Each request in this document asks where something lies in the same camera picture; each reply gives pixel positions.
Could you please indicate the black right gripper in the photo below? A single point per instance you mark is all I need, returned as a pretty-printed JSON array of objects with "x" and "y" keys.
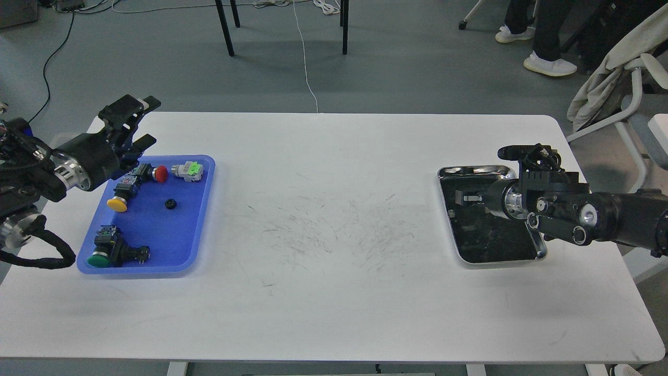
[{"x": 503, "y": 199}]

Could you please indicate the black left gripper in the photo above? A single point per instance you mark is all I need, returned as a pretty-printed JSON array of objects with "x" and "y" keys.
[{"x": 89, "y": 160}]

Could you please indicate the small black gear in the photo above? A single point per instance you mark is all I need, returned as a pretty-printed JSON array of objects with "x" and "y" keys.
[{"x": 170, "y": 204}]

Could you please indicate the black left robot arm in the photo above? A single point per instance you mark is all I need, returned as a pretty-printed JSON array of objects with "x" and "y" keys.
[{"x": 32, "y": 170}]

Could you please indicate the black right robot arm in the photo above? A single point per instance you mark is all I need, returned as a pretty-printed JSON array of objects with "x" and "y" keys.
[{"x": 561, "y": 207}]

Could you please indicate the silver metal tray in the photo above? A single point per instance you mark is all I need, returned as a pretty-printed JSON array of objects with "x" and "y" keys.
[{"x": 481, "y": 238}]

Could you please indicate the blue plastic tray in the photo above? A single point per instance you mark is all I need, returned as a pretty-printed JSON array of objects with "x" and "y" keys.
[{"x": 172, "y": 235}]

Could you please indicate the person legs white shoes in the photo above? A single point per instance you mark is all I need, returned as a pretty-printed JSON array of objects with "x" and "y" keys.
[{"x": 545, "y": 57}]

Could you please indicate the white rolling chair base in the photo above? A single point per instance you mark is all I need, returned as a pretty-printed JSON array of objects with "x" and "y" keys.
[{"x": 464, "y": 21}]

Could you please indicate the white chair with beige cloth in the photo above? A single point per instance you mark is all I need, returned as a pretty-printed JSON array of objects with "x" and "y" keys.
[{"x": 625, "y": 59}]

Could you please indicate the red push button switch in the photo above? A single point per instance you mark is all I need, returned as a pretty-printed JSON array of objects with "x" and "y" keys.
[{"x": 145, "y": 172}]

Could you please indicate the yellow push button switch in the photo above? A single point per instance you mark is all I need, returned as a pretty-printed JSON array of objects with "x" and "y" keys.
[{"x": 126, "y": 188}]

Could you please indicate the grey green switch part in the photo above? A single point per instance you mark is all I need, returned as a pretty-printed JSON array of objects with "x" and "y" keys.
[{"x": 190, "y": 171}]

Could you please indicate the green push button switch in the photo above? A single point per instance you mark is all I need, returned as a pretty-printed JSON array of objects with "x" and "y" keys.
[{"x": 112, "y": 250}]

